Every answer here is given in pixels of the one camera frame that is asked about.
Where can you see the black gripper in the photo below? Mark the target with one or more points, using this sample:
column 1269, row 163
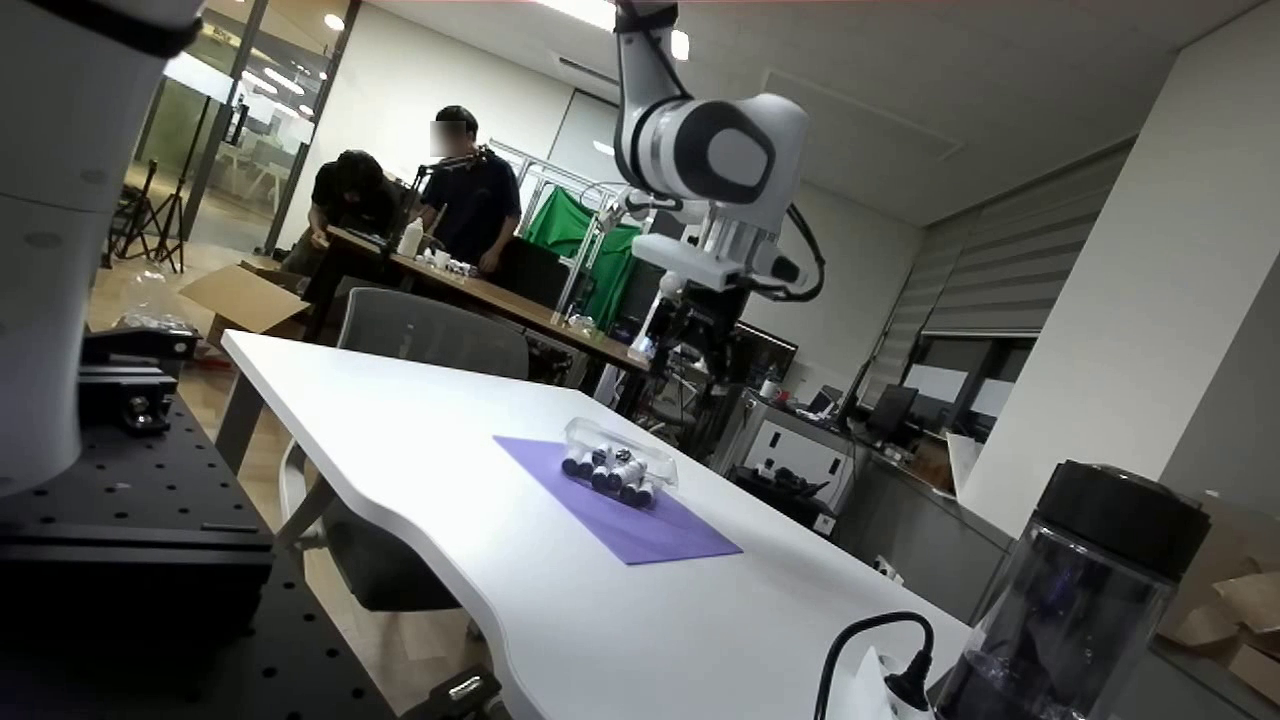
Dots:
column 704, row 323

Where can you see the clear plastic container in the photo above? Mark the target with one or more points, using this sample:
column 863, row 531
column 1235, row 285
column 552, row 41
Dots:
column 612, row 465

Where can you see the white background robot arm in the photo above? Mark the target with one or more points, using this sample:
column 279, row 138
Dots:
column 647, row 326

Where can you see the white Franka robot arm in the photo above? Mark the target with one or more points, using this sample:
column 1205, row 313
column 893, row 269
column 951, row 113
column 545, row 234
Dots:
column 704, row 147

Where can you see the open cardboard box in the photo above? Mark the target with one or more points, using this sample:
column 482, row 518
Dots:
column 1235, row 625

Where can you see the white drawer cabinet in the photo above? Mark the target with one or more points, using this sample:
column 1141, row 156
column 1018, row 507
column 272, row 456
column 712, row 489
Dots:
column 798, row 452

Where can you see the purple mat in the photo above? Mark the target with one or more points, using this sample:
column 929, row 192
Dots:
column 640, row 532

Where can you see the green cloth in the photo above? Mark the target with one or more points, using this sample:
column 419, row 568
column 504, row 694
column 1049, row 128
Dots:
column 584, row 245

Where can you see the black computer monitor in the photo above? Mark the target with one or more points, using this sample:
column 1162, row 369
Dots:
column 531, row 275

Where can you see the long wooden table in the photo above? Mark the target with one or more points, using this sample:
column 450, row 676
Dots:
column 504, row 306

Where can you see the grey mesh office chair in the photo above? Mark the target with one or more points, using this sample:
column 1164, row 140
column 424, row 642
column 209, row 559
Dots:
column 424, row 334

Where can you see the grey window blinds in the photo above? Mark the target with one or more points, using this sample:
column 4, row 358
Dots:
column 1015, row 267

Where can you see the white power strip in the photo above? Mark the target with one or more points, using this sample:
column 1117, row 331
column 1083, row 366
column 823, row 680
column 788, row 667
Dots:
column 874, row 686

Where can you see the ceiling light panel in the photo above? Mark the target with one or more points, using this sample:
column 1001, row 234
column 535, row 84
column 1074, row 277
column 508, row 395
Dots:
column 584, row 9

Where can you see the flat cardboard box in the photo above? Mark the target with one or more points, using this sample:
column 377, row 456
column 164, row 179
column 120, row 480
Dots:
column 246, row 296

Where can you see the black perforated breadboard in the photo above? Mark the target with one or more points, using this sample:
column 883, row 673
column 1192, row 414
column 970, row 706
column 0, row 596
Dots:
column 144, row 480

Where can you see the black clamp device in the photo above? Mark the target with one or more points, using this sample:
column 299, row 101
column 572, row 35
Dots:
column 125, row 374

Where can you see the black tripod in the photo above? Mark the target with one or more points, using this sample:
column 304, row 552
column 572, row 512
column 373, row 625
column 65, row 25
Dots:
column 151, row 221

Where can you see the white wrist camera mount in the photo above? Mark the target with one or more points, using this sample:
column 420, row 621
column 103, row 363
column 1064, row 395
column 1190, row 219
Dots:
column 686, row 260

